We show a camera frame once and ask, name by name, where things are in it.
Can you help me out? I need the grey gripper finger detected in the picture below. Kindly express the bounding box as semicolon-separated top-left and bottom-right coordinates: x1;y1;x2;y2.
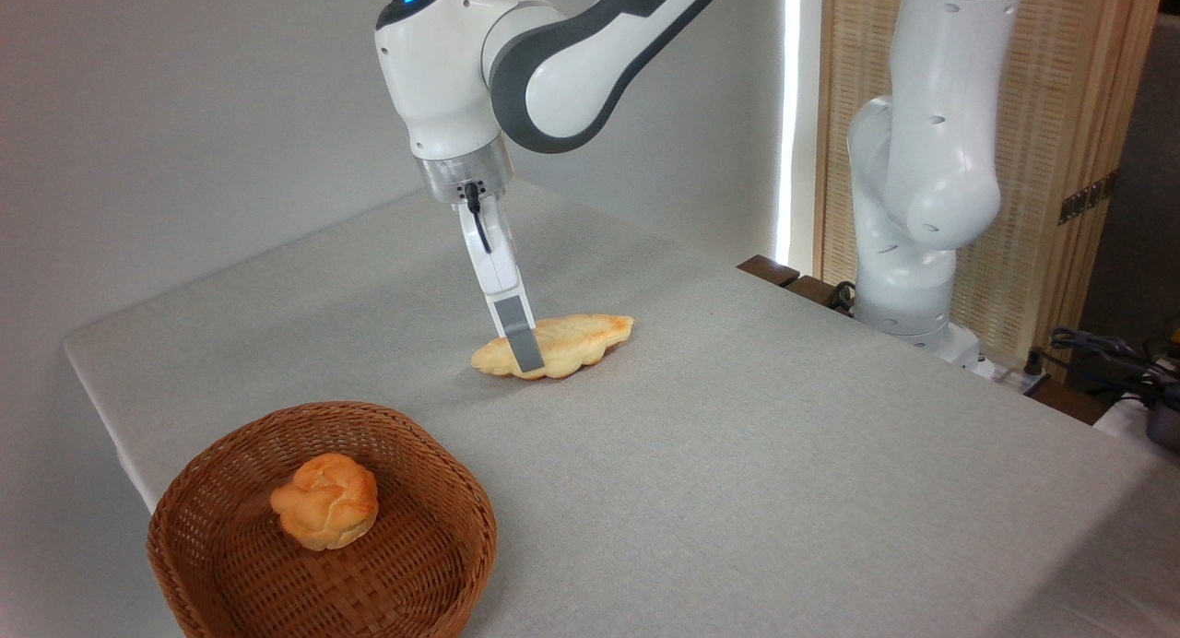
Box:
489;292;547;379

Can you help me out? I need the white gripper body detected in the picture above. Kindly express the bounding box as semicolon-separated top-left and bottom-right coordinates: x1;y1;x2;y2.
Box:
452;194;527;301

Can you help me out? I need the long leaf-shaped bread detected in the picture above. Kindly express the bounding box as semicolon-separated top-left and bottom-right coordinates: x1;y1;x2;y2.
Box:
470;314;637;381

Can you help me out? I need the brown wicker basket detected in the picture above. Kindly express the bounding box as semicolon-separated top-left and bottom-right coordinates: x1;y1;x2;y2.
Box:
147;401;499;638

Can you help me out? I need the round knotted bread roll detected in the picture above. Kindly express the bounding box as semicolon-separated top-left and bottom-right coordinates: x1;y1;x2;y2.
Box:
270;453;380;552

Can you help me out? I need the grey tablecloth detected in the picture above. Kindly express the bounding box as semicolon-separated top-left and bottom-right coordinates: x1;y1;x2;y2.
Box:
63;184;1180;638

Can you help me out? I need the dark metal screen hinge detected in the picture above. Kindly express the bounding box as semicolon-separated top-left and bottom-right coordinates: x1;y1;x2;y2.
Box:
1057;171;1118;226

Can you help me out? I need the bamboo folding screen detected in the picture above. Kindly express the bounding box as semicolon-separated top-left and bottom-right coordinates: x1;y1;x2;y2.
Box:
814;0;1167;373

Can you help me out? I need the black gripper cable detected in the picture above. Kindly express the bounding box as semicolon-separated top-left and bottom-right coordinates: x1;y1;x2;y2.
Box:
463;183;493;254

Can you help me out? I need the bundle of dark cables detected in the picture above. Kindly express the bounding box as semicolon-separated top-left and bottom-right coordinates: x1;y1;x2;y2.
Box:
1044;327;1180;410

